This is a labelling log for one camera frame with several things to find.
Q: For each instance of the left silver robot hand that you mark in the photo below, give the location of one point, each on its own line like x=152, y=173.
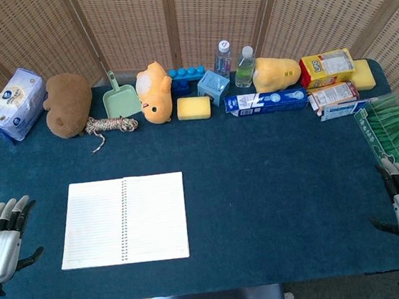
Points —
x=0, y=251

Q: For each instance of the white spiral lined notebook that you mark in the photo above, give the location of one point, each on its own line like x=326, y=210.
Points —
x=96, y=226

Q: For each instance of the clear box of green sachets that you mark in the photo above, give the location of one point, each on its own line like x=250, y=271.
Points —
x=390, y=131

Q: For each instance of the white blue tube box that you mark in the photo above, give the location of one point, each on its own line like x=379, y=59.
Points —
x=346, y=109

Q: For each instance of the orange white snack pack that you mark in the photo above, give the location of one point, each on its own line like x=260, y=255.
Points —
x=334, y=96

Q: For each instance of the blue white tissue pack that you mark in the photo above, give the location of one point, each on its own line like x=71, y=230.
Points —
x=14, y=102

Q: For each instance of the large yellow sponge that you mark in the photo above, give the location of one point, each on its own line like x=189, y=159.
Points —
x=363, y=75

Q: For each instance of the dark blue felt table mat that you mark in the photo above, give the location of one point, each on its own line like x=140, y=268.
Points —
x=261, y=185

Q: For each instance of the brown plush capybara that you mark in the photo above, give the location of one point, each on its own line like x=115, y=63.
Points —
x=68, y=103

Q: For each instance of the yellow Lipo biscuit bag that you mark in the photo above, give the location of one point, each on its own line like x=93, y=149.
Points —
x=325, y=70

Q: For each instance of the blue toothpaste box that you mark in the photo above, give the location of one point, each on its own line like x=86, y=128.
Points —
x=270, y=101

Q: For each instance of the green plastic dustpan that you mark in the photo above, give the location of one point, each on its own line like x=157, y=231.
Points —
x=122, y=100

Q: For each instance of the yellow plush toy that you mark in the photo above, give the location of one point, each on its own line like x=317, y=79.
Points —
x=277, y=73

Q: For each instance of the orange plush hamster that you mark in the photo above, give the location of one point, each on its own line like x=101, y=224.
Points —
x=155, y=96

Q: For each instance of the clear bottle with green liquid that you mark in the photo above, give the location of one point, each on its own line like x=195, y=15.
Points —
x=245, y=70

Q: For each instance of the small yellow sponge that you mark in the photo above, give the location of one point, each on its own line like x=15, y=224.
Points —
x=193, y=107

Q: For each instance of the dark blue toy building block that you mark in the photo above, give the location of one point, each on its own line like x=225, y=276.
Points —
x=181, y=87

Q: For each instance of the light blue cardboard cube box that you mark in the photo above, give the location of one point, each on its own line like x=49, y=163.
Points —
x=213, y=84

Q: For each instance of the clear bottle with white cap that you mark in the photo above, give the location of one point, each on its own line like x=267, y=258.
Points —
x=223, y=62

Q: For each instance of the light blue toy building block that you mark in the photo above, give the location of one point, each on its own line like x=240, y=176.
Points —
x=187, y=73

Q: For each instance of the woven wicker folding screen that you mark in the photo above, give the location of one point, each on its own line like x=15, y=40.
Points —
x=134, y=23

